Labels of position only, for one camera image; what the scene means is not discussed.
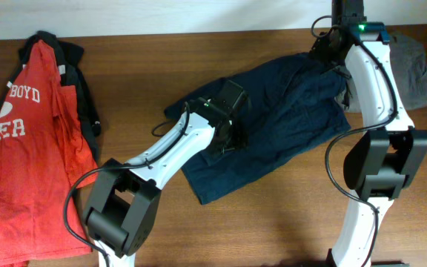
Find folded grey garment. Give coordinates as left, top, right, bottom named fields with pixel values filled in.
left=335, top=32, right=427, bottom=113

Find dark teal shorts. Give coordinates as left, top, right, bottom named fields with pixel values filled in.
left=164, top=53, right=351, bottom=205

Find black garment with white trim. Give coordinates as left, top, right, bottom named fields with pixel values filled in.
left=0, top=30, right=102, bottom=160

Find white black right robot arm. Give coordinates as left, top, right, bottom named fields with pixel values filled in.
left=310, top=0, right=427, bottom=267

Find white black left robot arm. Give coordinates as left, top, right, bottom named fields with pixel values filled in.
left=82, top=81, right=250, bottom=266

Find red printed t-shirt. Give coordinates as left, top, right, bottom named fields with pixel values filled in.
left=0, top=40, right=96, bottom=266

